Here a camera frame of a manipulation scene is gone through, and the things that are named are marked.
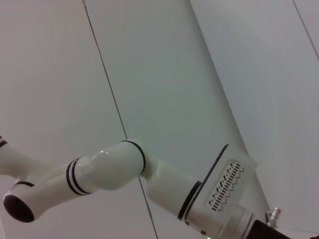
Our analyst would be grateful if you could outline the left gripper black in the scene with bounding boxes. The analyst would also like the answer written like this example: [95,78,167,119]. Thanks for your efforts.
[245,219,319,239]

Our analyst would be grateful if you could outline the silver metal wrist connector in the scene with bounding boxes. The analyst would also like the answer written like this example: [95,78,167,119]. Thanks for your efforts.
[265,207,282,228]

